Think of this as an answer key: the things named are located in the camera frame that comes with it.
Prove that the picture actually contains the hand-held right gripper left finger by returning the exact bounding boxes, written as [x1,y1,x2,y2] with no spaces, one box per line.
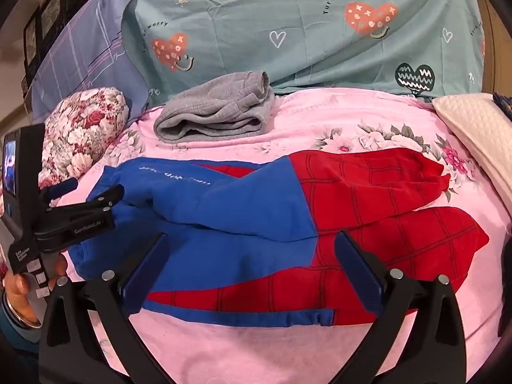
[38,232,169,384]

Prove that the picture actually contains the blue and red pants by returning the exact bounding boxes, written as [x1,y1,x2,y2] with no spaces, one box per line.
[67,149,491,327]

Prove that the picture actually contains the pink floral bed sheet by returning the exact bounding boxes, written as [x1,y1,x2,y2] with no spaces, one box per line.
[0,87,512,384]

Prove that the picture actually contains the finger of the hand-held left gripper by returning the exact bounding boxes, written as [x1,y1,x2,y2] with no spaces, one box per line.
[39,178,79,209]
[34,184,126,251]

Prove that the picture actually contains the white quilted pillow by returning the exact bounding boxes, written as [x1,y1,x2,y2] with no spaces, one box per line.
[432,93,512,209]

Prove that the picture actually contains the grey folded pants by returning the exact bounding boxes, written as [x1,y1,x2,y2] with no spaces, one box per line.
[154,70,276,144]

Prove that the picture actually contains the teal heart print quilt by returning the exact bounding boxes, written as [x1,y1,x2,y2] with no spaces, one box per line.
[120,0,485,108]

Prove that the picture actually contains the person's left hand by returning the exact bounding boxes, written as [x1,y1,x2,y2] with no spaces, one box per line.
[3,255,69,325]

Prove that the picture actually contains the dark patterned cloth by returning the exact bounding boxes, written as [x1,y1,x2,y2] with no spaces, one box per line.
[492,92,512,123]

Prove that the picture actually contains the wooden headboard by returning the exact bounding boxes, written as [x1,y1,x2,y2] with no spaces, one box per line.
[478,0,512,93]

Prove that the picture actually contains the person's left forearm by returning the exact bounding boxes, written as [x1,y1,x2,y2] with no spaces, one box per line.
[0,292,44,358]

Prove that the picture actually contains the black picture frame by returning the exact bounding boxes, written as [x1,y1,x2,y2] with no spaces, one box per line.
[39,0,64,38]
[22,18,41,70]

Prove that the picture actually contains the blue plaid pillow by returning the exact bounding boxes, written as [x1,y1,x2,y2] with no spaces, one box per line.
[31,0,150,118]

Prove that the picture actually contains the red floral pillow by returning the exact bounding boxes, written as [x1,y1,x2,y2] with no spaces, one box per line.
[38,87,129,187]

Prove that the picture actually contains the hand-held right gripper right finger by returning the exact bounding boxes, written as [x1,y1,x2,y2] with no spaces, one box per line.
[334,230,467,384]

